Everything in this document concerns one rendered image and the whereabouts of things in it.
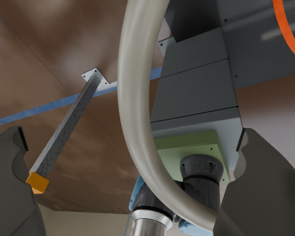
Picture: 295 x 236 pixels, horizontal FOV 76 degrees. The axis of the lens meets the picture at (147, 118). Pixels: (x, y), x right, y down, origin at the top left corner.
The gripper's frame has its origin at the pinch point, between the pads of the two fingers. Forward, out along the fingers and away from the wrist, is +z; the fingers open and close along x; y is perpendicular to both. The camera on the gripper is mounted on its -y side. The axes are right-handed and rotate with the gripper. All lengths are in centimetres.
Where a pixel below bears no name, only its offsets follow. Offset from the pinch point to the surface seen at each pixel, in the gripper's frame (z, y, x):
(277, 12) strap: 117, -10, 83
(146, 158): 4.6, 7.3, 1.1
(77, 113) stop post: 122, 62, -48
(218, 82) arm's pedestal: 75, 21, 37
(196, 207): 5.5, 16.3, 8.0
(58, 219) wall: 372, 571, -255
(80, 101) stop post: 132, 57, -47
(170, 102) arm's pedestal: 76, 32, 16
